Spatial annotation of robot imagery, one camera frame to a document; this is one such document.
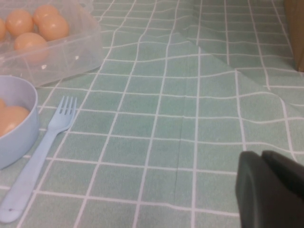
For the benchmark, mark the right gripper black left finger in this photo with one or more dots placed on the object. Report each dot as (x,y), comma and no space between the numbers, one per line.
(259,202)

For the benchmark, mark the clear plastic egg box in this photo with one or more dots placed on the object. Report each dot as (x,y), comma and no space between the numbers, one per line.
(78,52)

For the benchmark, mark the brown cardboard box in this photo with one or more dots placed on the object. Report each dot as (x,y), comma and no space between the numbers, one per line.
(295,31)

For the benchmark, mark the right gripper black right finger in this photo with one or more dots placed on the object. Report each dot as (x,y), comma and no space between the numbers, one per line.
(287,173)

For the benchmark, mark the light blue plastic bowl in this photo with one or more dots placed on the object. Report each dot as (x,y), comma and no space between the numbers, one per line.
(26,142)

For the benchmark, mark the green white checked tablecloth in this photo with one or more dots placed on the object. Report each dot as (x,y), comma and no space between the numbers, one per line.
(166,118)

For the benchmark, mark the light blue plastic fork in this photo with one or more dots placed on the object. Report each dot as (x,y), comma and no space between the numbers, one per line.
(35,161)

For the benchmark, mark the brown egg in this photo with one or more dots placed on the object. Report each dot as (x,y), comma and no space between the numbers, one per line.
(31,46)
(19,22)
(12,120)
(45,10)
(54,28)

